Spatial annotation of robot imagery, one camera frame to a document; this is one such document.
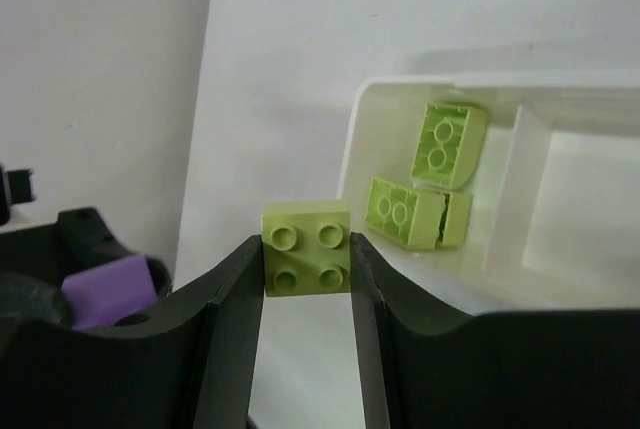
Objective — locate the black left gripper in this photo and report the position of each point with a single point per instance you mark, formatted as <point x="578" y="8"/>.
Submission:
<point x="35" y="261"/>

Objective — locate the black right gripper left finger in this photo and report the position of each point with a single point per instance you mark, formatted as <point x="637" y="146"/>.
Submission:
<point x="185" y="362"/>

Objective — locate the purple sloped lego brick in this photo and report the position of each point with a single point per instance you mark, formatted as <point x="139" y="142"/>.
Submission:
<point x="103" y="295"/>

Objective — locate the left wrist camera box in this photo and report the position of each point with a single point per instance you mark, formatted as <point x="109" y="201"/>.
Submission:
<point x="15" y="189"/>

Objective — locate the green sloped lego brick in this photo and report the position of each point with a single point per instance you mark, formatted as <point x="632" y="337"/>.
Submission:
<point x="455" y="219"/>

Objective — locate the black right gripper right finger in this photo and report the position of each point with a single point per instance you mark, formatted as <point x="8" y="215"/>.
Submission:
<point x="426" y="364"/>

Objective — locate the green square lego brick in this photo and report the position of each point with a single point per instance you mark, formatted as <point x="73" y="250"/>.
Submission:
<point x="408" y="217"/>

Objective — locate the green small lego brick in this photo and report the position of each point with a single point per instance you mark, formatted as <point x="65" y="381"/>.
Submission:
<point x="306" y="248"/>

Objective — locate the white divided sorting tray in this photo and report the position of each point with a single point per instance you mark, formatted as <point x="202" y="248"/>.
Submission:
<point x="555" y="215"/>

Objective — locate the green curved lego brick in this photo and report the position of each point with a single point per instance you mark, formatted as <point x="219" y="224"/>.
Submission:
<point x="449" y="144"/>

